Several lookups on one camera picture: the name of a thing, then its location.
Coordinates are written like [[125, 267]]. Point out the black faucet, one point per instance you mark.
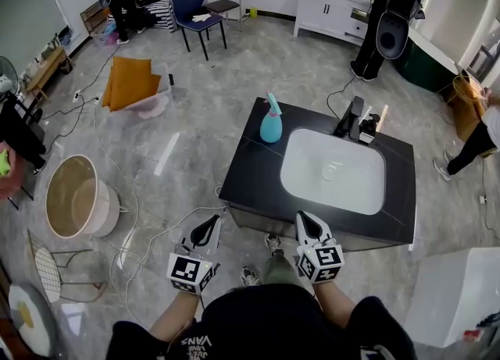
[[351, 116]]

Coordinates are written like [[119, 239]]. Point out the yellow-green cup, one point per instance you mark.
[[253, 13]]

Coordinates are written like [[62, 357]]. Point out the white power strip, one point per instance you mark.
[[98, 98], [76, 95]]

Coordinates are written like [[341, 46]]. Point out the wooden bench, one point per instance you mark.
[[47, 69]]

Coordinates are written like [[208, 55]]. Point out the white egg-pattern round seat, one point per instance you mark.
[[31, 319]]

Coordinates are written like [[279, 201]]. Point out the round beige drum table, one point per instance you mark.
[[66, 198]]

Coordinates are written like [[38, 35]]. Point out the person's right sneaker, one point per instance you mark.
[[273, 243]]

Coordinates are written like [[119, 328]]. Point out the clear storage box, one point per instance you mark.
[[103, 36]]

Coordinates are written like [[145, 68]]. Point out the white box-shaped unit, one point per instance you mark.
[[449, 296]]

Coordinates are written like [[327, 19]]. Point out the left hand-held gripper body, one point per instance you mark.
[[187, 270]]

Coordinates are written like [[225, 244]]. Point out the white sink basin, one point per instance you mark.
[[332, 163]]

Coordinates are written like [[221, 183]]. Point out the black oval pack unit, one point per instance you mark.
[[390, 36]]

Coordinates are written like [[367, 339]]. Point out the person's sneaker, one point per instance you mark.
[[250, 276], [273, 243]]

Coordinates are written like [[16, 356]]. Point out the white gloves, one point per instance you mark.
[[201, 17]]

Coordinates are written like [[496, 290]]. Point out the brown wooden cabinet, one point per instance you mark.
[[466, 120]]

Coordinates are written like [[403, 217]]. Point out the small camera on white base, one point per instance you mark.
[[369, 132]]

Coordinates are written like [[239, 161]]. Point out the black white striped sofa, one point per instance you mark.
[[160, 9]]

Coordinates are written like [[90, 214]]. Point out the white vanity cabinet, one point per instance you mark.
[[324, 11]]

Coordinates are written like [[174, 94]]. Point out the teal spray bottle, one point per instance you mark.
[[270, 128]]

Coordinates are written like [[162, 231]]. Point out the green star toy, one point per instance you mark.
[[4, 163]]

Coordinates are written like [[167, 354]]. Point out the blue chair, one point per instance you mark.
[[187, 3]]

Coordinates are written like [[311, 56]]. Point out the person's left forearm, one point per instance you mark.
[[176, 319]]

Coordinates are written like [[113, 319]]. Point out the standing fan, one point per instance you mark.
[[8, 73]]

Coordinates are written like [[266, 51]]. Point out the small black remote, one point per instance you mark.
[[170, 79]]

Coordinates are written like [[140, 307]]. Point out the pale pink fluffy mat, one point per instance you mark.
[[154, 110]]

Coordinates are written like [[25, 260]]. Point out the person's black shirt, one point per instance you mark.
[[273, 327]]

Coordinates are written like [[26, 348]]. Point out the person's left sneaker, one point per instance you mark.
[[250, 276]]

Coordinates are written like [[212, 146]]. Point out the brown seat metal chair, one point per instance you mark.
[[224, 5]]

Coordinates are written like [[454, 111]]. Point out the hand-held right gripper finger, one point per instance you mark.
[[301, 229], [326, 231]]

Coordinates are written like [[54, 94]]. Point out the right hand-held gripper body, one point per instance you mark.
[[322, 262]]

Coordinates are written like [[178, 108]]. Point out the person's right forearm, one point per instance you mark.
[[334, 304]]

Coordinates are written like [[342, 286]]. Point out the dark green bathtub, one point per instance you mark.
[[426, 65]]

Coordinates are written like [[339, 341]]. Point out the person's olive trouser leg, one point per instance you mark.
[[281, 268]]

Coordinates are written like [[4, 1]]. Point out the black stone table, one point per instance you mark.
[[250, 179]]

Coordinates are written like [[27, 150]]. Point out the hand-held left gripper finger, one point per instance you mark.
[[214, 239], [197, 231]]

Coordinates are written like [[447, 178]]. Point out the orange cushion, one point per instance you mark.
[[133, 97], [164, 91], [131, 73]]

